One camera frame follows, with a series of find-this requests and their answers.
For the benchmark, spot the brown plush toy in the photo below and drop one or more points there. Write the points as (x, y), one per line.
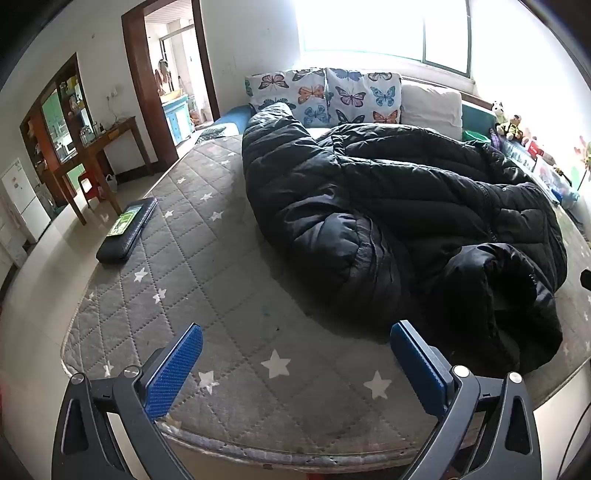
(510, 127)

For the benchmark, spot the white pillow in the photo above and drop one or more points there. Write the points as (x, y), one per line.
(429, 108)

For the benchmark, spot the wooden display cabinet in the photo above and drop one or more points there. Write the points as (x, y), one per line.
(34, 138)

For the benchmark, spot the glass jar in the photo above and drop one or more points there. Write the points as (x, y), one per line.
(87, 137)

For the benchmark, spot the teal cushion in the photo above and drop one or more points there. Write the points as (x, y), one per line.
(473, 115)

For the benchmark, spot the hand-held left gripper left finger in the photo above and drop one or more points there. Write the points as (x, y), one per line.
(175, 369)

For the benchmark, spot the window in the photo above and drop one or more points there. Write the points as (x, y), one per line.
(369, 27)

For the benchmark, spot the black flat case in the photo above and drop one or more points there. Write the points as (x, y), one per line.
(115, 251)

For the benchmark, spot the wooden door frame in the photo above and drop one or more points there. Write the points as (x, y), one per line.
(138, 92)

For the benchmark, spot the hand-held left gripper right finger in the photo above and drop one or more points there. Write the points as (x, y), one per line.
(420, 374)

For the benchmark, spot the panda plush toy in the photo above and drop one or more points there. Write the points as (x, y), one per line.
(497, 110)

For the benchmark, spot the white appliance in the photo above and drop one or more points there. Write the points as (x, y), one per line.
(8, 244)

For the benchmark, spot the red plastic stool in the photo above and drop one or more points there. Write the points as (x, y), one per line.
(90, 184)

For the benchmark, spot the dark patterned cloth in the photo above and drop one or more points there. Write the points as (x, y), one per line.
(210, 134)

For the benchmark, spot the butterfly print pillow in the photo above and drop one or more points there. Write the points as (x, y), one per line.
(286, 90)
(360, 97)

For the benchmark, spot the blue cabinet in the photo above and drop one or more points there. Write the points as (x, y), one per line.
(178, 120)

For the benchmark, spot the blue blanket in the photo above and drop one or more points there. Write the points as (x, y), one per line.
(233, 119)

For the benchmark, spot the white refrigerator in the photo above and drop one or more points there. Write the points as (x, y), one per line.
(23, 203)

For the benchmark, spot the black puffer jacket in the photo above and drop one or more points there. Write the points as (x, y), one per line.
(392, 207)

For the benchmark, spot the hanging clothes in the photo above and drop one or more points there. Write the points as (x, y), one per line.
(161, 76)

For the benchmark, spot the grey star-print mattress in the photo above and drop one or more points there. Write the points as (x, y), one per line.
(231, 286)

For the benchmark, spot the wooden table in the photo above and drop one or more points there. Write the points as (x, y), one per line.
(115, 129)

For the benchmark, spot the green basin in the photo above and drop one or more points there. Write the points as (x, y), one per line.
(475, 136)

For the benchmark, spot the white plastic bag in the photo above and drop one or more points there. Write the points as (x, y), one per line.
(111, 182)

